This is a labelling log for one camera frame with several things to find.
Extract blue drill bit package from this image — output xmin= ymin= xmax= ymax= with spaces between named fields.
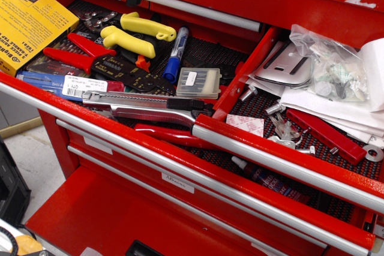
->
xmin=16 ymin=71 xmax=125 ymax=102

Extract silver metal plate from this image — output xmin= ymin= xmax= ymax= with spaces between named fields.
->
xmin=253 ymin=40 xmax=311 ymax=87

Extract red saw blade package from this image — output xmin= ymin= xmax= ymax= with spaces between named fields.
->
xmin=25 ymin=39 xmax=88 ymax=77

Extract white adhesive strip pack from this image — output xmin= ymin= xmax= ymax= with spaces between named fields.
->
xmin=226 ymin=114 xmax=265 ymax=137

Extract red threadlocker bottle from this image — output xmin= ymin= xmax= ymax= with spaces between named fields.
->
xmin=231 ymin=156 xmax=310 ymax=204

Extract silver washer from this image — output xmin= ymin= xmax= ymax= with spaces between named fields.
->
xmin=363 ymin=144 xmax=383 ymax=162

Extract clear plastic bag of parts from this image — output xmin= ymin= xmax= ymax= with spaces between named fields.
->
xmin=289 ymin=24 xmax=370 ymax=102

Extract bunch of keys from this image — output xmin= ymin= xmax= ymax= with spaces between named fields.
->
xmin=268 ymin=113 xmax=303 ymax=149

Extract red plastic bar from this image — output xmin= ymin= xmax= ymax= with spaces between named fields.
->
xmin=286 ymin=109 xmax=367 ymax=165

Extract red tool chest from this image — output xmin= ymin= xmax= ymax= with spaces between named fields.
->
xmin=1 ymin=0 xmax=383 ymax=255

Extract red handled wire crimper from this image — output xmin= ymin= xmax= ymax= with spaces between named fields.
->
xmin=43 ymin=33 xmax=176 ymax=95

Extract clear drill bit case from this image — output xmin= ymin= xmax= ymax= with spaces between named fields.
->
xmin=176 ymin=67 xmax=221 ymax=99

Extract yellow tap wrench box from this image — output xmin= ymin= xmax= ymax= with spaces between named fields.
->
xmin=1 ymin=0 xmax=79 ymax=76

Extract red handled pliers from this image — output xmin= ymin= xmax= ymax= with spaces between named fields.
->
xmin=134 ymin=124 xmax=219 ymax=150

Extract silver small bolt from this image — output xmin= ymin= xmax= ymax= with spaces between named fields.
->
xmin=297 ymin=146 xmax=316 ymax=156

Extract white paper roll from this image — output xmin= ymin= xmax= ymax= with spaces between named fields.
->
xmin=358 ymin=38 xmax=383 ymax=112

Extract white paper stack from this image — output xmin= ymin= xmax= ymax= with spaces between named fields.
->
xmin=246 ymin=76 xmax=383 ymax=143

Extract yellow handled pliers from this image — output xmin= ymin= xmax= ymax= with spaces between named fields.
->
xmin=72 ymin=9 xmax=177 ymax=59

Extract black plastic crate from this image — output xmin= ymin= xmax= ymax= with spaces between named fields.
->
xmin=1 ymin=138 xmax=31 ymax=226

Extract blue marker pen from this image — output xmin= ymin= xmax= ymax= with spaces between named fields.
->
xmin=163 ymin=26 xmax=189 ymax=84

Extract silver box cutter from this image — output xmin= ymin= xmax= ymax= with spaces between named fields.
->
xmin=82 ymin=91 xmax=215 ymax=128

